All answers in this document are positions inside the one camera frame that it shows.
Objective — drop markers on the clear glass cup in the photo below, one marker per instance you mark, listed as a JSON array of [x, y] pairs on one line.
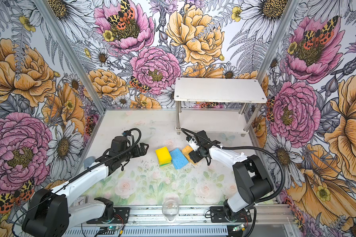
[[170, 210]]

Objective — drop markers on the green circuit board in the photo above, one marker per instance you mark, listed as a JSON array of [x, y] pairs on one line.
[[238, 228]]

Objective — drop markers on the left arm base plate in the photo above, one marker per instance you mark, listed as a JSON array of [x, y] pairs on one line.
[[114, 215]]

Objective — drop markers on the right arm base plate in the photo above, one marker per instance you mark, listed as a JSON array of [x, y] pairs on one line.
[[218, 215]]

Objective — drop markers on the orange sponge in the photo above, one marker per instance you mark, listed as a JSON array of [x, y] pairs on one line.
[[191, 161], [186, 151]]

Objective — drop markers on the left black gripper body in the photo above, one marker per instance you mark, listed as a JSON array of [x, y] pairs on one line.
[[128, 155]]

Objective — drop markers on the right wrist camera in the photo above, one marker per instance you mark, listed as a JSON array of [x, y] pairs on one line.
[[192, 142]]

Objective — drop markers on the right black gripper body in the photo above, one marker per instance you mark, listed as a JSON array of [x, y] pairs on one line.
[[200, 152]]

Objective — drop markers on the aluminium front rail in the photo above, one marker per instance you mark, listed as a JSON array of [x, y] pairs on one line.
[[154, 215]]

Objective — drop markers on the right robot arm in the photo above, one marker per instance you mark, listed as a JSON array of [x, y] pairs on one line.
[[251, 177]]

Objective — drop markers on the grey oval object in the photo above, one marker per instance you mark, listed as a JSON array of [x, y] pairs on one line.
[[88, 162]]

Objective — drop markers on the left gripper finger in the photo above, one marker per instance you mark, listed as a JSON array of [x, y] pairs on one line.
[[141, 152], [142, 147]]

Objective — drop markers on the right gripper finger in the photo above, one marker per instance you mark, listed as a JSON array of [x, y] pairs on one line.
[[196, 158], [208, 160]]

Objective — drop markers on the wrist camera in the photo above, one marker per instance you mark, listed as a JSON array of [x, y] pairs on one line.
[[118, 144], [192, 142]]

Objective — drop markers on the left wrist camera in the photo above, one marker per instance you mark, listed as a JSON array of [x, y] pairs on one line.
[[118, 144]]

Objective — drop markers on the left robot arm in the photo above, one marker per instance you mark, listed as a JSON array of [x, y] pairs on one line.
[[52, 212]]

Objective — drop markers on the white two-tier shelf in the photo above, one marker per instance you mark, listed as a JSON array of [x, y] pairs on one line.
[[247, 92]]

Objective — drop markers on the green scrub sponge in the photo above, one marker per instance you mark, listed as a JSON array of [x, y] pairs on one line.
[[165, 165]]

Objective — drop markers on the top yellow sponge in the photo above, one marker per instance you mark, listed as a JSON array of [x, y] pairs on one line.
[[163, 155]]

